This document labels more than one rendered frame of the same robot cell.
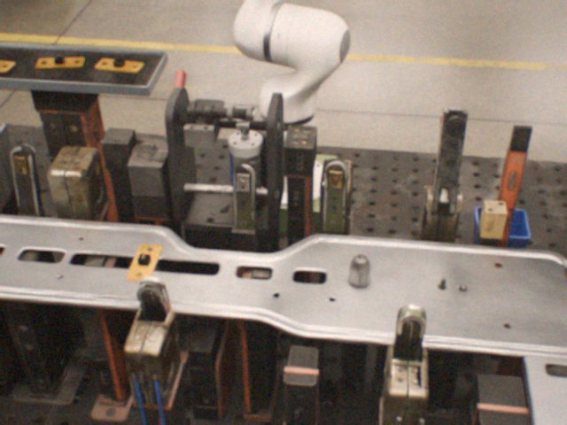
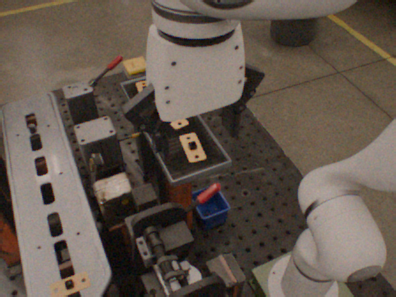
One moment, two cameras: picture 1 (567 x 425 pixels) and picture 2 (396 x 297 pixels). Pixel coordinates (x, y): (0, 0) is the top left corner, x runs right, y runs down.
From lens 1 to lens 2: 0.97 m
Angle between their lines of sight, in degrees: 42
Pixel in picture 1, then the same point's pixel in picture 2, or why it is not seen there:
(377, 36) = not seen: outside the picture
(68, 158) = (112, 183)
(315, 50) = (327, 257)
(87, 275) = (45, 260)
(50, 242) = (68, 220)
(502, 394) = not seen: outside the picture
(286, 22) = (328, 214)
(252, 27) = (307, 193)
